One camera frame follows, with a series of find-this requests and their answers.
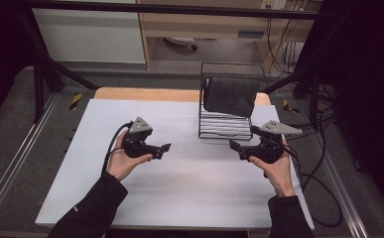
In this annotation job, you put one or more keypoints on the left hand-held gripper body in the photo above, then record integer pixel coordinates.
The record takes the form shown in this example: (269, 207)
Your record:
(136, 147)

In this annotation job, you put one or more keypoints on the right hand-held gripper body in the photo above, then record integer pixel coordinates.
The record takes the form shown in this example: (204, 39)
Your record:
(265, 152)

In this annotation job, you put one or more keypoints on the dark grey towel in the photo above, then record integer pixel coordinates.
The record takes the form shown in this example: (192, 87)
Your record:
(232, 95)

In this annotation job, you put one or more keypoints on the person's left hand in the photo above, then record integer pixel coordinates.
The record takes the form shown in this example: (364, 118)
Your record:
(121, 163)

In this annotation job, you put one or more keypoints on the person's right hand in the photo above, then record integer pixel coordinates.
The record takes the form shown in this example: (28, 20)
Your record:
(280, 177)

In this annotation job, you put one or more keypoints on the yellow black tape strip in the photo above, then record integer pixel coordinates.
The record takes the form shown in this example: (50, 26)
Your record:
(76, 101)
(289, 106)

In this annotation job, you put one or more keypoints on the black metal stand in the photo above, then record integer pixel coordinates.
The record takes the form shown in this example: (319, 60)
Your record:
(39, 86)
(312, 86)

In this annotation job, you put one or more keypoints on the office chair base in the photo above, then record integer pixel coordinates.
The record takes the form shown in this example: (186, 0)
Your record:
(183, 41)

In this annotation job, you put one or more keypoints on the white cabinet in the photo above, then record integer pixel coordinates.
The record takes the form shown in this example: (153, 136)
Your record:
(90, 36)

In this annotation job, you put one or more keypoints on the wooden desk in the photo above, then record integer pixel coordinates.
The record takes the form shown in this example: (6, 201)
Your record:
(196, 24)

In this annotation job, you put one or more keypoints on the white power strip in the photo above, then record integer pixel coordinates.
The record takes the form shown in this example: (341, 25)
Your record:
(274, 4)

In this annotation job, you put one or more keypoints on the black metal crossbar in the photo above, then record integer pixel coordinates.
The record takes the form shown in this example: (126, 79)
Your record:
(166, 9)

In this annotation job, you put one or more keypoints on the aluminium rail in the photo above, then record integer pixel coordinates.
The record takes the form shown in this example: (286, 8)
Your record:
(17, 158)
(345, 195)

